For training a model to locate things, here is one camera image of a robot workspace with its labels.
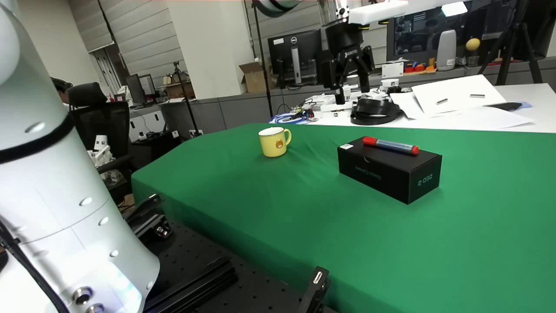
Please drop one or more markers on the small black camera tripod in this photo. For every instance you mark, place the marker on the small black camera tripod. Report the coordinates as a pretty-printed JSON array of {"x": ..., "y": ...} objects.
[{"x": 185, "y": 96}]

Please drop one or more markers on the yellow mug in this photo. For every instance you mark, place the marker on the yellow mug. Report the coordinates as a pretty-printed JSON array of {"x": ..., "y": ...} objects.
[{"x": 273, "y": 141}]

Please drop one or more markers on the black rectangular box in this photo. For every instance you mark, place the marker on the black rectangular box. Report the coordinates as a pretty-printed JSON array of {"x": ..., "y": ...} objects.
[{"x": 391, "y": 169}]

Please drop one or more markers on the small white box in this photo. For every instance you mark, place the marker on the small white box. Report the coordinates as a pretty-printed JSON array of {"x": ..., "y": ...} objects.
[{"x": 391, "y": 70}]

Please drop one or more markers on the black table clamp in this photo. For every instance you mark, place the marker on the black table clamp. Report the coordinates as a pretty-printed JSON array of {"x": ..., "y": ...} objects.
[{"x": 315, "y": 289}]

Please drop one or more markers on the yellow ball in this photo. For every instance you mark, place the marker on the yellow ball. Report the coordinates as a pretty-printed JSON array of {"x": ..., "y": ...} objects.
[{"x": 473, "y": 43}]

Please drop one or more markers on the black computer monitor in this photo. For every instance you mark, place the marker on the black computer monitor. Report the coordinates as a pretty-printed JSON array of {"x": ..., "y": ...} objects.
[{"x": 296, "y": 56}]

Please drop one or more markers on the brown cardboard box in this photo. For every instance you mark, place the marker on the brown cardboard box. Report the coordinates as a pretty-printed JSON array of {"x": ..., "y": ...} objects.
[{"x": 254, "y": 78}]

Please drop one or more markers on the large black tripod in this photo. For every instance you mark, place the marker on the large black tripod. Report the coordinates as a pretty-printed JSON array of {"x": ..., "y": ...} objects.
[{"x": 515, "y": 40}]

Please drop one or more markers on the large white paper sheet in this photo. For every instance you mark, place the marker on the large white paper sheet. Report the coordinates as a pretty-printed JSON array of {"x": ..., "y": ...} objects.
[{"x": 457, "y": 96}]

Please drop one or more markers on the white speaker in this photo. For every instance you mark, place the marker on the white speaker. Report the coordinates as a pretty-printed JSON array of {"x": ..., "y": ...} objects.
[{"x": 445, "y": 49}]

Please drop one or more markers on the thin black pole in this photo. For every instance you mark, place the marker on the thin black pole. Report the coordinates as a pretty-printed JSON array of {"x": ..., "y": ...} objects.
[{"x": 263, "y": 57}]

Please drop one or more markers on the orange object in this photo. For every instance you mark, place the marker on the orange object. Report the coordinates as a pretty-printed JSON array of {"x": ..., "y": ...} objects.
[{"x": 421, "y": 68}]

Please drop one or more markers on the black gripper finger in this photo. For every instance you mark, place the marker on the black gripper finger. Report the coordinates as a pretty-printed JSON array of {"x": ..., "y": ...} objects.
[
  {"x": 365, "y": 71},
  {"x": 341, "y": 87}
]

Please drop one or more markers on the black office chair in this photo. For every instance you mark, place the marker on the black office chair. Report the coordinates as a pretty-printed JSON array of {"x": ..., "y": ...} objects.
[{"x": 101, "y": 123}]

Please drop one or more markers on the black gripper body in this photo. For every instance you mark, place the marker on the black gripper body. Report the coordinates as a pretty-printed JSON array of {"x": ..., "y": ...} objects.
[{"x": 345, "y": 36}]

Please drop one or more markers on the blue marker with red cap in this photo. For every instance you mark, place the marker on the blue marker with red cap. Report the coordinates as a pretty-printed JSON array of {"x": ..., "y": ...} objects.
[{"x": 391, "y": 144}]

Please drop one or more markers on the flat black device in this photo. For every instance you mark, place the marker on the flat black device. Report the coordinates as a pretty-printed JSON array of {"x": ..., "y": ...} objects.
[{"x": 506, "y": 106}]

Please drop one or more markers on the green table cloth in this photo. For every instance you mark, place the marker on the green table cloth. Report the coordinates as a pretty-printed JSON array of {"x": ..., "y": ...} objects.
[{"x": 358, "y": 231}]

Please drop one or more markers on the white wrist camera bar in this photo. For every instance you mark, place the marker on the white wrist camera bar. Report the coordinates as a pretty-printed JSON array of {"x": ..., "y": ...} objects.
[{"x": 376, "y": 10}]

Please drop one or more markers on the person with dark hair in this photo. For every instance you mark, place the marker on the person with dark hair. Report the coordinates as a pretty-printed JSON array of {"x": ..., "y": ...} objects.
[{"x": 60, "y": 87}]

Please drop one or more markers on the black aluminium rail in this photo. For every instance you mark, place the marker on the black aluminium rail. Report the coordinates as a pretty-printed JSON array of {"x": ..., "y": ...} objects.
[{"x": 192, "y": 283}]

